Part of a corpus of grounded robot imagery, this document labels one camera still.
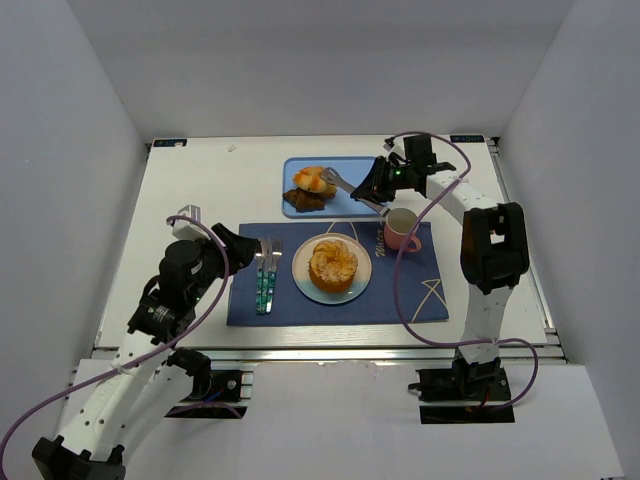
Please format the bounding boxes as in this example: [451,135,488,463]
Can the sugared orange muffin bread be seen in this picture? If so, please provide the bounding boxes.
[308,240,358,294]

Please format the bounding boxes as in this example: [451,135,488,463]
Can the knife with green handle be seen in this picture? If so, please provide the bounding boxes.
[260,238,273,314]

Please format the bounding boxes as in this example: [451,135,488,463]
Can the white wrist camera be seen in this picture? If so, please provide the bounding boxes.
[167,204,207,241]
[383,137,406,163]

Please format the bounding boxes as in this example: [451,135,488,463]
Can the metal serving tongs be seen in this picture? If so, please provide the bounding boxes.
[320,167,391,218]

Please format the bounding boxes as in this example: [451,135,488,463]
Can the fork with green handle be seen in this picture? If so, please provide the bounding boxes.
[266,237,283,314]

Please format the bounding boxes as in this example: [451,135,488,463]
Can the brown chocolate croissant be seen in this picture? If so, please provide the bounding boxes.
[282,188,326,213]

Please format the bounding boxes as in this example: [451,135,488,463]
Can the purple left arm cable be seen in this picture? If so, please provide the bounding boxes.
[0,215,231,451]

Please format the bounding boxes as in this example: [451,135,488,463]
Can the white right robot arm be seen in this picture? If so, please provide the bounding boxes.
[350,131,530,381]

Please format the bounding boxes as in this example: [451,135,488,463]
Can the light blue plastic tray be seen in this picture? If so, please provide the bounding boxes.
[281,155,389,220]

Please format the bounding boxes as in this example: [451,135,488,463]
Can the dark label sticker right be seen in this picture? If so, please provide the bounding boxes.
[449,135,486,143]

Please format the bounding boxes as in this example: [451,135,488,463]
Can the dark label sticker left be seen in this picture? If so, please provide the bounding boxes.
[152,138,187,148]

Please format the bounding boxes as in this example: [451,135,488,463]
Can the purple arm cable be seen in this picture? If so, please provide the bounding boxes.
[0,215,231,451]
[383,130,540,414]

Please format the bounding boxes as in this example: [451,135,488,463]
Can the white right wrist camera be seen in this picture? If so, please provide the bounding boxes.
[383,137,406,163]

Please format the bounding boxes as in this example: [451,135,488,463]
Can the round orange striped bun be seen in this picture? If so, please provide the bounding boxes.
[292,166,337,198]

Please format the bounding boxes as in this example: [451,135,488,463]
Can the aluminium table rail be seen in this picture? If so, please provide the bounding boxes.
[90,339,566,362]

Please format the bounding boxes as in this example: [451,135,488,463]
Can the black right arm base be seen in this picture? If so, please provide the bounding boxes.
[407,369,515,425]

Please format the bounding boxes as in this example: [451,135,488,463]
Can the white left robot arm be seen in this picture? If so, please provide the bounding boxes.
[32,216,261,479]

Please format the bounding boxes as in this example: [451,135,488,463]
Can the cream and blue plate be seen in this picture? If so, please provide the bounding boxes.
[292,233,372,305]

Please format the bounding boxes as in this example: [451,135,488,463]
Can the dark label sticker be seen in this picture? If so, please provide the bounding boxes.
[152,138,187,148]
[449,135,486,143]

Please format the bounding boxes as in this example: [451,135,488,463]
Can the spoon with green handle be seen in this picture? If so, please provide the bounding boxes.
[254,238,269,315]

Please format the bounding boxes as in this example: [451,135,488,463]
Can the pink ceramic mug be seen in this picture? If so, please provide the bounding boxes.
[383,208,417,251]

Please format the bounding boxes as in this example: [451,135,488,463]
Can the blue cloth placemat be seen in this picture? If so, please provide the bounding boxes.
[227,222,449,327]

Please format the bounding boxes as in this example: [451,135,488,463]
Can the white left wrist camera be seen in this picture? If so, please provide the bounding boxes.
[167,204,207,241]

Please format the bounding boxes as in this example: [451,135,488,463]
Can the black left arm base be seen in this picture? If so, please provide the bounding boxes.
[165,370,253,420]

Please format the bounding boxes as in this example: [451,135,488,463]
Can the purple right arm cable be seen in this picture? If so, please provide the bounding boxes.
[383,130,540,414]

